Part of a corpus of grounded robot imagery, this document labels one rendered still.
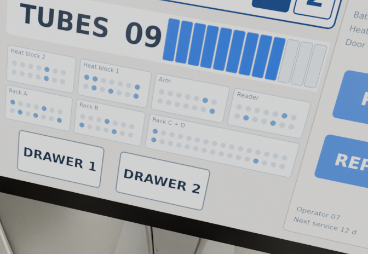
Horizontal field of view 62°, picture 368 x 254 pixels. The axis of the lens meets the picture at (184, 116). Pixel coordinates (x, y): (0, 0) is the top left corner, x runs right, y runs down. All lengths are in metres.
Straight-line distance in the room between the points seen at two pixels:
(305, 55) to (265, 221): 0.17
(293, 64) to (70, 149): 0.23
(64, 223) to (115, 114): 1.13
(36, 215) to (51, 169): 1.11
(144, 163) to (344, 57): 0.21
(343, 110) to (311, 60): 0.06
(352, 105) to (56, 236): 1.25
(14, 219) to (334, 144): 1.34
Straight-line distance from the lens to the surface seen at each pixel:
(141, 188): 0.33
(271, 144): 0.30
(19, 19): 0.35
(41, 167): 0.36
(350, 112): 0.32
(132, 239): 1.31
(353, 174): 0.33
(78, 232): 1.39
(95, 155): 0.33
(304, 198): 0.33
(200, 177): 0.31
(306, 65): 0.30
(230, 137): 0.30
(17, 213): 1.50
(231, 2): 0.29
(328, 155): 0.32
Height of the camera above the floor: 1.30
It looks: 53 degrees down
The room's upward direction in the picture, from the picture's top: 6 degrees clockwise
